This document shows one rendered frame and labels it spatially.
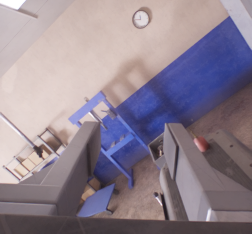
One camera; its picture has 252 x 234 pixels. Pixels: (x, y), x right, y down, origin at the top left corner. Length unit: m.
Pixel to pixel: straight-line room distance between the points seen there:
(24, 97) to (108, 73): 1.90
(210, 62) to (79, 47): 2.61
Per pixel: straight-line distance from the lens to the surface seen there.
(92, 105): 3.44
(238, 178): 0.90
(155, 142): 3.39
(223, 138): 1.10
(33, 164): 4.66
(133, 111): 3.94
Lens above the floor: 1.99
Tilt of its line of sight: 12 degrees down
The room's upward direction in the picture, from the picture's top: 41 degrees counter-clockwise
